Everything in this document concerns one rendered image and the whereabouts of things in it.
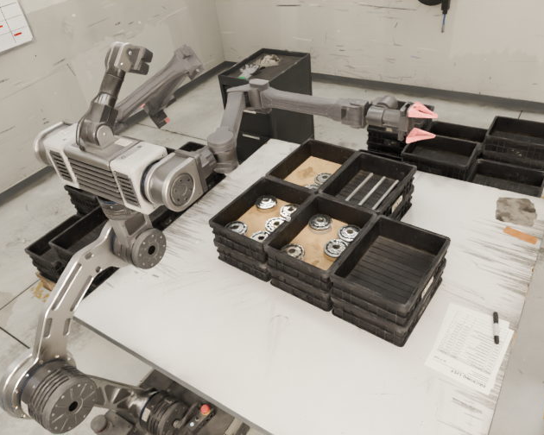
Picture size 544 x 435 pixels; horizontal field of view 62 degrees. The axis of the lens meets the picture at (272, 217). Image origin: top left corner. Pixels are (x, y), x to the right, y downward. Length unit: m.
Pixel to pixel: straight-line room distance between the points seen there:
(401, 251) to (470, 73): 3.25
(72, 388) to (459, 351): 1.27
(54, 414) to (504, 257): 1.75
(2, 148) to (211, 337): 3.09
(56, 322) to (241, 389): 0.64
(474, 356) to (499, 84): 3.50
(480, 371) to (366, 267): 0.52
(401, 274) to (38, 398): 1.27
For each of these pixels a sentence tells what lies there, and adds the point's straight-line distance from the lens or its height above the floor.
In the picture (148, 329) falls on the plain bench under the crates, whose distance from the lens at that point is 1.91.
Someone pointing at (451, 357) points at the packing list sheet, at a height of 0.70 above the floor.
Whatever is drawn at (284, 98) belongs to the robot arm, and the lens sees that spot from 1.57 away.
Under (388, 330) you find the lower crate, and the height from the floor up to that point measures 0.76.
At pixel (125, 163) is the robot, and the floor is 1.53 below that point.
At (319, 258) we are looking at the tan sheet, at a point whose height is 0.83.
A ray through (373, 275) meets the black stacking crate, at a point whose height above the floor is 0.83.
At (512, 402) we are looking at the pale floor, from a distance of 2.55.
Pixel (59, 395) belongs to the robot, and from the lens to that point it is 1.53.
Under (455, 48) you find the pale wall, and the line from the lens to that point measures 4.87.
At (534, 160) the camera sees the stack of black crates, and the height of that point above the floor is 0.48.
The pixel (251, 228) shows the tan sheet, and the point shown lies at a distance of 2.01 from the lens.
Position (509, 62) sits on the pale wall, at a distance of 4.82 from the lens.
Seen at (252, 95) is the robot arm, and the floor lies 1.46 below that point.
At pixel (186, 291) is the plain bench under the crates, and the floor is 0.70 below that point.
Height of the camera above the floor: 2.11
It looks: 39 degrees down
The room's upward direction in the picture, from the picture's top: 8 degrees counter-clockwise
